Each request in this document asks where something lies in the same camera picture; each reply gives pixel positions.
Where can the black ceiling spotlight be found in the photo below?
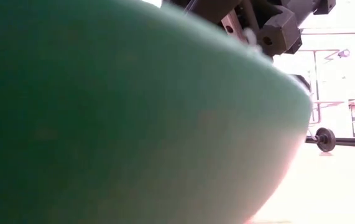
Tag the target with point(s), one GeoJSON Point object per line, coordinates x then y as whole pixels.
{"type": "Point", "coordinates": [344, 53]}

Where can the green plate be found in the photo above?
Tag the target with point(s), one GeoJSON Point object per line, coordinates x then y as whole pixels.
{"type": "Point", "coordinates": [102, 124]}

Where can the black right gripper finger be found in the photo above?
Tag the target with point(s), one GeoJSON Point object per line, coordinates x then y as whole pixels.
{"type": "Point", "coordinates": [324, 6]}
{"type": "Point", "coordinates": [279, 31]}

